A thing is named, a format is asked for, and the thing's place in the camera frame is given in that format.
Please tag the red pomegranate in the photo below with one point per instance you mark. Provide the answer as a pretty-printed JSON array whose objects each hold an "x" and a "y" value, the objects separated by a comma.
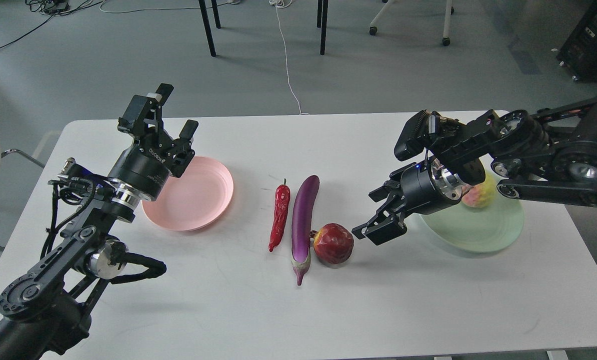
[{"x": 332, "y": 243}]

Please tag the light green plate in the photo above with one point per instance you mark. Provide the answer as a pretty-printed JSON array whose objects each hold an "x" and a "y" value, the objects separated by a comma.
[{"x": 479, "y": 230}]

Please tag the black table legs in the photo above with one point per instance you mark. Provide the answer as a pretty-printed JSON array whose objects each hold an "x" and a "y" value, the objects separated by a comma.
[{"x": 213, "y": 7}]

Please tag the yellow green peach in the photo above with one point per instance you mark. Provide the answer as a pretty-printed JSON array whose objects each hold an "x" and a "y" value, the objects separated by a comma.
[{"x": 479, "y": 196}]

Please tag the pink plate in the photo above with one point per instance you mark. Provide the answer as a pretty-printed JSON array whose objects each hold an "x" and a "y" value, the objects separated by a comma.
[{"x": 195, "y": 199}]

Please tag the red chili pepper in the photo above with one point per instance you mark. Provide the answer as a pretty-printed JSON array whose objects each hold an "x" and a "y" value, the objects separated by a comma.
[{"x": 280, "y": 215}]

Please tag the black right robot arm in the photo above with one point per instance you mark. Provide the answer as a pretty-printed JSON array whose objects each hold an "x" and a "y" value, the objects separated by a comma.
[{"x": 550, "y": 156}]

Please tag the black equipment case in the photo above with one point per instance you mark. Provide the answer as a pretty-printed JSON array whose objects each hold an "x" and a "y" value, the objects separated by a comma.
[{"x": 578, "y": 54}]

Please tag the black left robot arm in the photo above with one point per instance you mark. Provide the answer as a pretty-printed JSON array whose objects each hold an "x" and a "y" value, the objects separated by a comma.
[{"x": 48, "y": 309}]

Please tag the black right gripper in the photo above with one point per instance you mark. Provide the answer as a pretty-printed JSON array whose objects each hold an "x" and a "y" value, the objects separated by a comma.
[{"x": 412, "y": 189}]

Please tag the purple eggplant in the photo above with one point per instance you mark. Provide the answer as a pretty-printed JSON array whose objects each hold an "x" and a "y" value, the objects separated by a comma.
[{"x": 301, "y": 227}]

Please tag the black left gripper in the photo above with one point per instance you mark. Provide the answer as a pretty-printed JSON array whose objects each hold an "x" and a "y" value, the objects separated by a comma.
[{"x": 147, "y": 167}]

